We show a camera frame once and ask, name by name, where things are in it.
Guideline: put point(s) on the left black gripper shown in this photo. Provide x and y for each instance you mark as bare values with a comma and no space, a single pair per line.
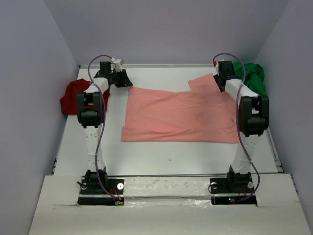
121,79

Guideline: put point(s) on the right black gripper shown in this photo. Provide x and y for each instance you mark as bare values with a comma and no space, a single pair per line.
218,81

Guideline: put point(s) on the pink t-shirt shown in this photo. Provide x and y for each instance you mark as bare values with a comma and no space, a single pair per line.
202,114

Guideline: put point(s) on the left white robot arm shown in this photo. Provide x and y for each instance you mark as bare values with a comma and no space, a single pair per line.
91,114

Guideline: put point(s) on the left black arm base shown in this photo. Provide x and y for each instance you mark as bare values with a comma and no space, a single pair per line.
92,194

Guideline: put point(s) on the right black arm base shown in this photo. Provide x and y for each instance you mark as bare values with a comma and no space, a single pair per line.
233,189

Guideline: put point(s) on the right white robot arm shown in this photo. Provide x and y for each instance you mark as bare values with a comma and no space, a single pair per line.
252,119

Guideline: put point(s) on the green crumpled t-shirt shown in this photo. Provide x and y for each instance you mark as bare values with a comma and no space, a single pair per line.
254,78

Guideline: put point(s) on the red folded t-shirt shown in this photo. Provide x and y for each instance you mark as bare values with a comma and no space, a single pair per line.
69,104

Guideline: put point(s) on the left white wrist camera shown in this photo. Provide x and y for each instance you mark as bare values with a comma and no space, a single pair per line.
118,64

